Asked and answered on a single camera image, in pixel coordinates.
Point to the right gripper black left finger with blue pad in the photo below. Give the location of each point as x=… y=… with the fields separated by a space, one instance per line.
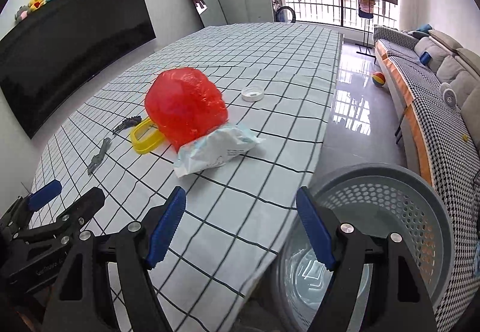
x=81 y=298

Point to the red plastic bag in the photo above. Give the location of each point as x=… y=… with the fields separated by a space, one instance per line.
x=185 y=105

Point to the yellow plush toy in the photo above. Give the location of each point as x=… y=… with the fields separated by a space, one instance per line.
x=35 y=4

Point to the white round cap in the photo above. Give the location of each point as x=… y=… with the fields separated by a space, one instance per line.
x=252 y=93

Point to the grey pink plush toy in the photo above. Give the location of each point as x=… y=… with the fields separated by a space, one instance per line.
x=21 y=14

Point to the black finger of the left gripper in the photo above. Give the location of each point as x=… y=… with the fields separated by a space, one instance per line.
x=70 y=220

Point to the colourful toy ball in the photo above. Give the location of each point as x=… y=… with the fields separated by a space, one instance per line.
x=378 y=79

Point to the houndstooth covered grey sofa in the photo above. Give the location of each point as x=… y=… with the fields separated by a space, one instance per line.
x=432 y=137

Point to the black hoop by cabinet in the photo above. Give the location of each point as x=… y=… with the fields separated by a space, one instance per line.
x=285 y=14

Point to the grey perforated laundry basket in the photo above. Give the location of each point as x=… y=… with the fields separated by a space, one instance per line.
x=377 y=199

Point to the black clothes drying stand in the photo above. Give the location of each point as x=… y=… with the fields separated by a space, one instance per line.
x=366 y=13

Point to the light blue baby wipes pack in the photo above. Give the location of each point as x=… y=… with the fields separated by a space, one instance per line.
x=214 y=149

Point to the grey low cabinet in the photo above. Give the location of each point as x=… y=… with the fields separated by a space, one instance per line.
x=259 y=11

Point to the blue cylinder on sofa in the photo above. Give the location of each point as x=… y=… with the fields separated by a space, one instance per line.
x=425 y=58

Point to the white black-grid tablecloth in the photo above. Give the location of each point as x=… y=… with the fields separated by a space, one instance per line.
x=237 y=216

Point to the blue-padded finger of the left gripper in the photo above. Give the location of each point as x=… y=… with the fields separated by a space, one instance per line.
x=42 y=197

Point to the dark grey wrapper scrap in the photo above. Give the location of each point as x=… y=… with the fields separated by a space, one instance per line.
x=127 y=123

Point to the black flat television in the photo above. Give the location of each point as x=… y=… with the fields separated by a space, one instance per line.
x=60 y=47

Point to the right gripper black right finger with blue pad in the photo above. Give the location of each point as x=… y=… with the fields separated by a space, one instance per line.
x=397 y=299

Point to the small white fan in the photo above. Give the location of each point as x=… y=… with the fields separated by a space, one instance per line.
x=448 y=95

